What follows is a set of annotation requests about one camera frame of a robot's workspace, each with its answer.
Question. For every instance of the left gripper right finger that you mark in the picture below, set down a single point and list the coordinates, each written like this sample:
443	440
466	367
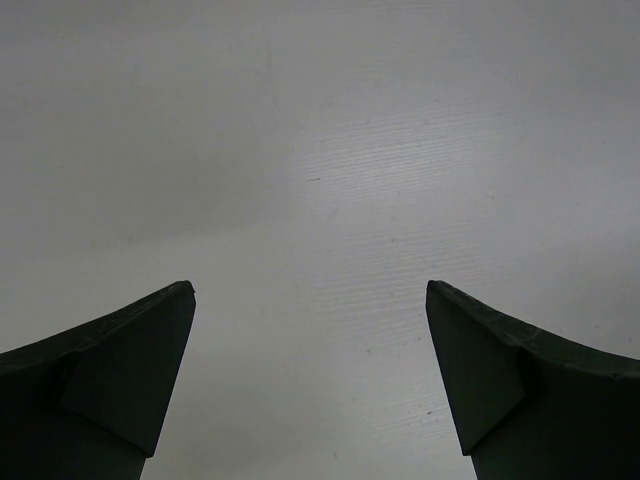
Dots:
529	404

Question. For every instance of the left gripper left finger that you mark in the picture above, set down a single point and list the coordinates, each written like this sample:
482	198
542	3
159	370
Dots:
90	402

